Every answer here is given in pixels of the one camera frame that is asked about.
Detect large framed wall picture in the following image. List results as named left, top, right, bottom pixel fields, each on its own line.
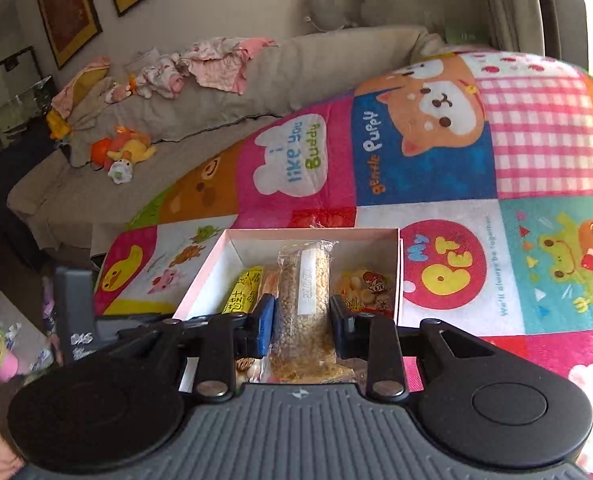
left=31, top=0, right=104, bottom=70

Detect yellow toy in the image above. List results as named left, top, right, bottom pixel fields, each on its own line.
left=45, top=109, right=73, bottom=142

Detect orange plush toy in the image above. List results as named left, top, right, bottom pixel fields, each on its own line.
left=90, top=126, right=158, bottom=172

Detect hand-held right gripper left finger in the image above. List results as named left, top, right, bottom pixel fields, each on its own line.
left=119, top=294, right=276, bottom=404

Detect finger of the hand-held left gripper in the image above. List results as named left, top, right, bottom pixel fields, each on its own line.
left=96, top=311, right=177, bottom=342

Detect cartoon print cookie packet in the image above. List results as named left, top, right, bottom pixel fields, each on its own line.
left=337, top=266, right=396, bottom=317

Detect white green toy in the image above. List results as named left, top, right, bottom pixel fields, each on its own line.
left=107, top=158, right=135, bottom=186

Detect clear cereal bar packet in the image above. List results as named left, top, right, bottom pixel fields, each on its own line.
left=269, top=240, right=353, bottom=385

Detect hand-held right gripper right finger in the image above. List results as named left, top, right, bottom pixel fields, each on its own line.
left=330, top=294, right=498, bottom=403

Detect beige curtain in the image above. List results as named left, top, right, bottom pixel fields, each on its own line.
left=477, top=0, right=545, bottom=55

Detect pink cardboard box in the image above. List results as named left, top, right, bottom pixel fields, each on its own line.
left=172, top=227, right=405, bottom=386

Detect pink floral clothes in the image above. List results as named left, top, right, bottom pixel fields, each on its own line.
left=178, top=36, right=278, bottom=96

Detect beige sofa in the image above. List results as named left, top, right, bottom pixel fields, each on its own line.
left=6, top=24, right=450, bottom=252

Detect beige cloth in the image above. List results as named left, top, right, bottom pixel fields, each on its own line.
left=65, top=76, right=130, bottom=170

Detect white pink baby clothes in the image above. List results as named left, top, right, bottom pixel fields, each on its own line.
left=135, top=52, right=191, bottom=99

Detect small doll toy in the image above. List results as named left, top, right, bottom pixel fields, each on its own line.
left=104, top=76, right=138, bottom=106

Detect pink yellow garment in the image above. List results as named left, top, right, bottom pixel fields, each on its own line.
left=50, top=56, right=112, bottom=117

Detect colourful printed play mat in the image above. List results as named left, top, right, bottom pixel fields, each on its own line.
left=92, top=45, right=593, bottom=480

